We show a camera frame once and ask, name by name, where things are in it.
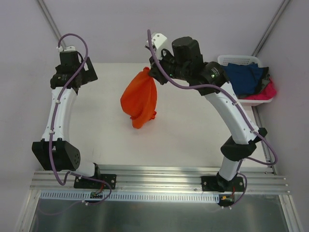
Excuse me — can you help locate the orange t shirt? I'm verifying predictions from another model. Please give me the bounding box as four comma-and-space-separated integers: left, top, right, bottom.
120, 67, 157, 129

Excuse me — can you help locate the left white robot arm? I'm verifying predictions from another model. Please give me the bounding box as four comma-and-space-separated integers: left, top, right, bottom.
32, 49, 116, 191

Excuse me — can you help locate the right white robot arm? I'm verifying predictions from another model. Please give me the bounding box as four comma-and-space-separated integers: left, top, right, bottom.
146, 33, 267, 192

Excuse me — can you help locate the white plastic laundry basket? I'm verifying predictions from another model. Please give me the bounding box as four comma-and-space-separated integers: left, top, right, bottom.
217, 55, 277, 106

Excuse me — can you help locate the blue t shirt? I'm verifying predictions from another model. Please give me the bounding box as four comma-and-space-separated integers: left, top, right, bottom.
222, 63, 255, 95

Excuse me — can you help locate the dark grey t shirt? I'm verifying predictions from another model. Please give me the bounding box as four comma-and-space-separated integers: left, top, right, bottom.
250, 63, 270, 94

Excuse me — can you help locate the pink t shirt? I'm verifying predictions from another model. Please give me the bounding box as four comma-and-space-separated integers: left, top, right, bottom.
244, 79, 277, 101

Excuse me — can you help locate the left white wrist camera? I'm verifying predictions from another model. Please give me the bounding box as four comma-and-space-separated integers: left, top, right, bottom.
56, 45, 76, 52

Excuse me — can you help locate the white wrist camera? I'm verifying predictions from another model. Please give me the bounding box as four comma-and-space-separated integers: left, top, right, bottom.
151, 33, 169, 60
56, 45, 76, 52

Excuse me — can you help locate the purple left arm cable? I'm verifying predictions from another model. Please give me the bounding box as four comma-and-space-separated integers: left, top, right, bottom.
36, 33, 112, 215

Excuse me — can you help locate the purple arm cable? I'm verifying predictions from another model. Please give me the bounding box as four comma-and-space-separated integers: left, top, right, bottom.
36, 33, 112, 215
146, 29, 279, 210

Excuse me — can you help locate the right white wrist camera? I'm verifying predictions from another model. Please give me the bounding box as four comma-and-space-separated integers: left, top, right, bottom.
151, 33, 169, 60

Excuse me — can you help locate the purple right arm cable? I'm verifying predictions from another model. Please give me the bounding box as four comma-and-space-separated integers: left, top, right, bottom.
146, 29, 279, 210

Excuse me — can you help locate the white slotted cable duct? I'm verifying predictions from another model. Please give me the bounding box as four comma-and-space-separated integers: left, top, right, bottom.
40, 190, 219, 203

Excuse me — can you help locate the aluminium mounting rail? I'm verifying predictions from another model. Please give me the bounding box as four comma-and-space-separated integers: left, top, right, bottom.
30, 164, 289, 195

